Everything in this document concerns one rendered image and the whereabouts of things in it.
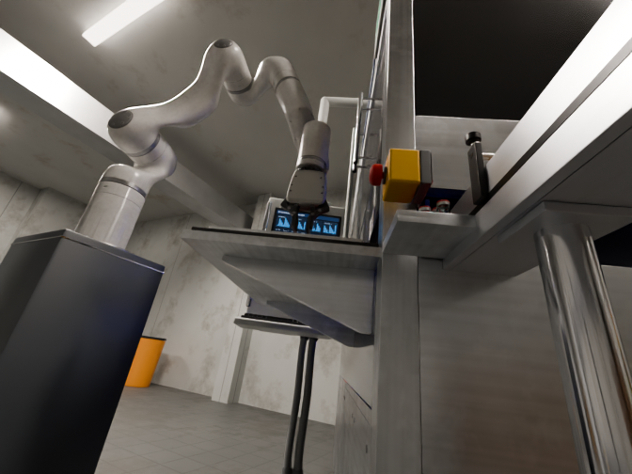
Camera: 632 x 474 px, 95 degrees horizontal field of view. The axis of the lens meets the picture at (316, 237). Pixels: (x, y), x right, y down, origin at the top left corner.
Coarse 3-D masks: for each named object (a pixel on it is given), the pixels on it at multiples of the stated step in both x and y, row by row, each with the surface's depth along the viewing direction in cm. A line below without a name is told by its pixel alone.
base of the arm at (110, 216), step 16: (96, 192) 78; (112, 192) 78; (128, 192) 80; (96, 208) 75; (112, 208) 76; (128, 208) 79; (80, 224) 74; (96, 224) 74; (112, 224) 76; (128, 224) 80; (112, 240) 75; (128, 240) 81
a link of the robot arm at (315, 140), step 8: (312, 120) 82; (320, 120) 82; (304, 128) 83; (312, 128) 81; (320, 128) 81; (328, 128) 83; (304, 136) 81; (312, 136) 80; (320, 136) 80; (328, 136) 82; (304, 144) 80; (312, 144) 78; (320, 144) 79; (328, 144) 82; (304, 152) 78; (312, 152) 77; (320, 152) 78
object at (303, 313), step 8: (272, 304) 111; (280, 304) 110; (288, 304) 110; (296, 304) 110; (288, 312) 109; (296, 312) 109; (304, 312) 109; (312, 312) 109; (304, 320) 108; (312, 320) 107; (320, 320) 107; (328, 320) 107; (320, 328) 106; (328, 328) 106; (336, 328) 106; (344, 328) 106; (328, 336) 105; (336, 336) 105; (344, 336) 105; (352, 336) 105; (344, 344) 104; (352, 344) 103
